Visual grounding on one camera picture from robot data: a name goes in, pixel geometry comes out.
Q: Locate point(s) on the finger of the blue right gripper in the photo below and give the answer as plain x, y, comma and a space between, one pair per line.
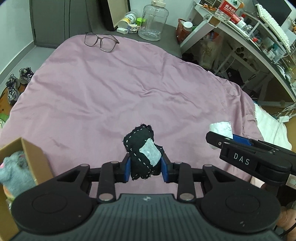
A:
242, 140

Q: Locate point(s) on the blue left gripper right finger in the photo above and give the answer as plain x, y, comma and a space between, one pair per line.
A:
181, 174

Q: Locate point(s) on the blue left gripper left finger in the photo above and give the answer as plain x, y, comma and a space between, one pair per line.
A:
111, 173

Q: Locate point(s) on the white towel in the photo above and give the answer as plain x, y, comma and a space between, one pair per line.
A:
223, 128

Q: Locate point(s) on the black stitched fabric pouch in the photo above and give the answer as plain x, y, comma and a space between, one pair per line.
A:
145, 155

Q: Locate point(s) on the grey fluffy plush toy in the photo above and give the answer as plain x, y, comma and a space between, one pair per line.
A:
15, 174

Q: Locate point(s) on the hamburger plush toy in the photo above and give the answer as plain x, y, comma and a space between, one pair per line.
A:
8, 194

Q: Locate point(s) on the person's right hand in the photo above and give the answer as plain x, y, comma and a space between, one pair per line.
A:
287, 215

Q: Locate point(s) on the white blanket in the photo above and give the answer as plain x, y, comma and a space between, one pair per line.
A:
271, 129

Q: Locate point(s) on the pink bed sheet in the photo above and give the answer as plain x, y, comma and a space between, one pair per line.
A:
82, 102

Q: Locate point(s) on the translucent printed shopping bag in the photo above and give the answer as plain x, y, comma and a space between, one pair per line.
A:
210, 47

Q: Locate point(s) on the white computer keyboard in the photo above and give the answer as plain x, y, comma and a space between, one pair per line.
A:
273, 25

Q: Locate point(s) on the brown cardboard box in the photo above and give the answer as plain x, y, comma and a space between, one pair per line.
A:
41, 172

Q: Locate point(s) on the grey sneaker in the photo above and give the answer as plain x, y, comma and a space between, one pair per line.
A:
25, 75
13, 85

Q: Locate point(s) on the red label water bottle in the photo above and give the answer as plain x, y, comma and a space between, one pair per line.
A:
227, 12

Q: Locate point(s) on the white small charger box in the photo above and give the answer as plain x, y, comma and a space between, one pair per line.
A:
122, 30

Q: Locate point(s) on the large clear water jug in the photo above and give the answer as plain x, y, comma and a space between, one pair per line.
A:
154, 17

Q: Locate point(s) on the white yellow supplement bottle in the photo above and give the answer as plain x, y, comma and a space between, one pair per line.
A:
128, 19

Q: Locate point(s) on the purple frame eyeglasses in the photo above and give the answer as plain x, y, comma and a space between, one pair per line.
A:
106, 43

